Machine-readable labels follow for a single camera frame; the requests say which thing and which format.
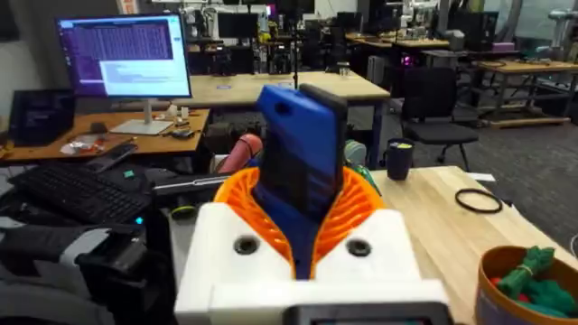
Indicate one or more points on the right gripper white and orange left finger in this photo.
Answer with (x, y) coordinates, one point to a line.
(212, 253)

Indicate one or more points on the right gripper white and orange right finger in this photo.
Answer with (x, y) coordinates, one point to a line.
(388, 253)

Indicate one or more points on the blue electric screwdriver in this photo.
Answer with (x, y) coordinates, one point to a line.
(300, 149)

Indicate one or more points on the dark cup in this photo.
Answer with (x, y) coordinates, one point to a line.
(399, 160)

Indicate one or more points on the pink cylinder toy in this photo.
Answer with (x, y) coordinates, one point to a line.
(239, 153)

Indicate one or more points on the brown tub with toys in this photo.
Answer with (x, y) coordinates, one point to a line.
(492, 280)

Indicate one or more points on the wooden office desk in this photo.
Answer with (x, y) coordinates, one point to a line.
(149, 142)

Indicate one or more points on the black remote control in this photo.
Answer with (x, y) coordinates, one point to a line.
(112, 156)

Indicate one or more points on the black keyboard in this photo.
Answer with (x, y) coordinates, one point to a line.
(79, 192)

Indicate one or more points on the black office chair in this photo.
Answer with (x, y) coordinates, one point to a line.
(433, 108)

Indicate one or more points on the long pale wooden table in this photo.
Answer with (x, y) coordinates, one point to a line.
(235, 88)

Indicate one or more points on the black computer mouse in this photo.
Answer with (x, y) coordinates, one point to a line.
(98, 127)

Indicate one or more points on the computer monitor on white stand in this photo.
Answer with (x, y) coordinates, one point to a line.
(124, 56)

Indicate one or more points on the black laptop screen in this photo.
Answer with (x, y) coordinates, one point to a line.
(40, 116)

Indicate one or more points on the wooden workbench with metal frame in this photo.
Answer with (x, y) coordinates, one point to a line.
(524, 67)

